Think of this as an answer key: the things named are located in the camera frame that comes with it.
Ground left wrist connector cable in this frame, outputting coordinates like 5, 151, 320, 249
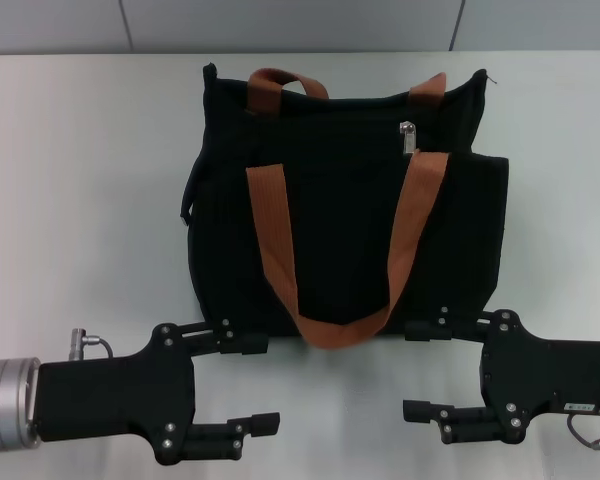
68, 327, 116, 362

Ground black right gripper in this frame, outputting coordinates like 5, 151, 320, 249
401, 306, 600, 447

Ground black fabric bag brown handles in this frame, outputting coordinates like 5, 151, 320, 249
179, 62, 511, 352

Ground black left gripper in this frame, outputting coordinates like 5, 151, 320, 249
31, 318, 282, 467

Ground silver metal zipper pull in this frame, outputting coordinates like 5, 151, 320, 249
398, 118, 418, 158

